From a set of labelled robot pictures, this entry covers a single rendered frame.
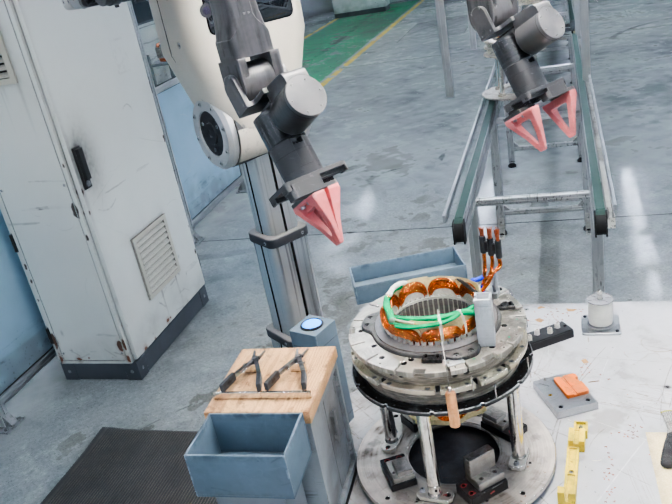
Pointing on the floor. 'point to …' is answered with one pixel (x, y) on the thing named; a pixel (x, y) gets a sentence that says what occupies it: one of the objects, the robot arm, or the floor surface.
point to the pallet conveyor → (595, 168)
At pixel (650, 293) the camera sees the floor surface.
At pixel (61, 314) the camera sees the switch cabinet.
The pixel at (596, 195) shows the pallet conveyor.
